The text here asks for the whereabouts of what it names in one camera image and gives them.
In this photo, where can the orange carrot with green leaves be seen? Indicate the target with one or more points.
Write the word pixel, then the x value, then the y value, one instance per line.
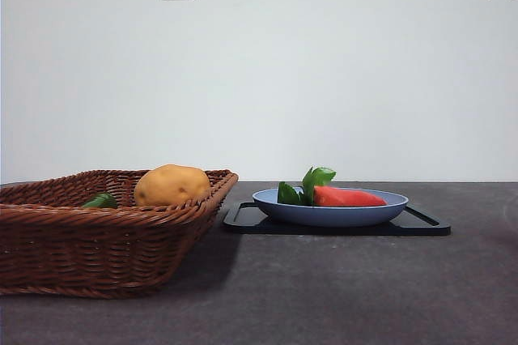
pixel 344 198

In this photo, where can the blue round plate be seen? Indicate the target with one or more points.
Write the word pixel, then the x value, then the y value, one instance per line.
pixel 328 215

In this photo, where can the black flat tray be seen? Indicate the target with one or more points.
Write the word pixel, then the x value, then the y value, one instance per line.
pixel 243 223

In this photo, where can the yellow-brown potato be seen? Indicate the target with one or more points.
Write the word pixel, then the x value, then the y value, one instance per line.
pixel 172 185

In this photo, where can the green vegetable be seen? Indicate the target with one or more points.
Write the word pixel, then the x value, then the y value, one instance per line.
pixel 103 200

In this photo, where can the brown wicker basket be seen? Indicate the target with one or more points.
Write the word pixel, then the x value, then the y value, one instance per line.
pixel 101 248

